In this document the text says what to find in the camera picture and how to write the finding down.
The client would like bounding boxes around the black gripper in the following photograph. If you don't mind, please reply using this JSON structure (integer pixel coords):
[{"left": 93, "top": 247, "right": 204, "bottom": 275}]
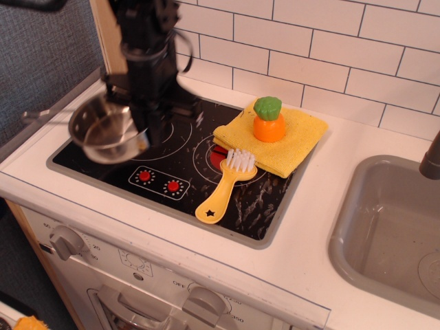
[{"left": 102, "top": 47, "right": 199, "bottom": 144}]

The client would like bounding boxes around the small steel pot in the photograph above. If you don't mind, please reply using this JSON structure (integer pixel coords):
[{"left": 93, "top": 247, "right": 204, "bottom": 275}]
[{"left": 21, "top": 94, "right": 152, "bottom": 165}]

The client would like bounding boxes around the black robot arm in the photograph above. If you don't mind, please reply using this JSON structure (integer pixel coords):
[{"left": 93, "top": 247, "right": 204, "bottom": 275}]
[{"left": 103, "top": 1, "right": 204, "bottom": 146}]

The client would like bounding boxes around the yellow toy brush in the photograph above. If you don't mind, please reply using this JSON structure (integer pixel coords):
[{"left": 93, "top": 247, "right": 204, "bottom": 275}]
[{"left": 195, "top": 148, "right": 258, "bottom": 224}]

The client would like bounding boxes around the black toy stove top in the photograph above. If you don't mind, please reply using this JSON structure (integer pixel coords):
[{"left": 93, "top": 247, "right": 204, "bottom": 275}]
[{"left": 47, "top": 100, "right": 309, "bottom": 249}]

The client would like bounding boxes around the orange toy carrot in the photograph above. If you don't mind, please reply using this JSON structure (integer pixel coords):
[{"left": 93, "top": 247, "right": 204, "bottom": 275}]
[{"left": 253, "top": 96, "right": 285, "bottom": 142}]

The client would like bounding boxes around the yellow folded cloth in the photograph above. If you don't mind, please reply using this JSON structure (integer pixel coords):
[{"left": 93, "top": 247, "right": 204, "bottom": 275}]
[{"left": 214, "top": 103, "right": 329, "bottom": 178}]

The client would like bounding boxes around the grey left oven knob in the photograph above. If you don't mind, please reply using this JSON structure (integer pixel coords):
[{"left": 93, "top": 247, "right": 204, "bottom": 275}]
[{"left": 49, "top": 225, "right": 85, "bottom": 261}]

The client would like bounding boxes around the grey oven knob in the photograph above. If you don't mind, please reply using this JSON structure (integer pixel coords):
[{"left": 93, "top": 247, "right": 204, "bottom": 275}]
[
  {"left": 182, "top": 287, "right": 226, "bottom": 327},
  {"left": 49, "top": 225, "right": 85, "bottom": 261}
]

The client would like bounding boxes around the white toy oven front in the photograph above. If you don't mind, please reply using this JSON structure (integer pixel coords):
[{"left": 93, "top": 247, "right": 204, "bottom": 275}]
[{"left": 23, "top": 208, "right": 329, "bottom": 329}]

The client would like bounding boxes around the grey right oven knob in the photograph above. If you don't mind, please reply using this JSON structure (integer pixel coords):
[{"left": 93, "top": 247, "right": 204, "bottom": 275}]
[{"left": 182, "top": 287, "right": 226, "bottom": 327}]

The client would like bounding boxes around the grey sink basin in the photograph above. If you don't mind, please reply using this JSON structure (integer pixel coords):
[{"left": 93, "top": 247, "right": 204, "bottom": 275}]
[{"left": 329, "top": 155, "right": 439, "bottom": 318}]

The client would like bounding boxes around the grey faucet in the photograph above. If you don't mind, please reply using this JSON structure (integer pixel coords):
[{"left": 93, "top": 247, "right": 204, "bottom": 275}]
[{"left": 419, "top": 132, "right": 440, "bottom": 180}]

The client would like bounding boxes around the wooden side post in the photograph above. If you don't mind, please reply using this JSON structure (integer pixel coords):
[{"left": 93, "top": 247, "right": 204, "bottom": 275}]
[{"left": 89, "top": 0, "right": 128, "bottom": 74}]

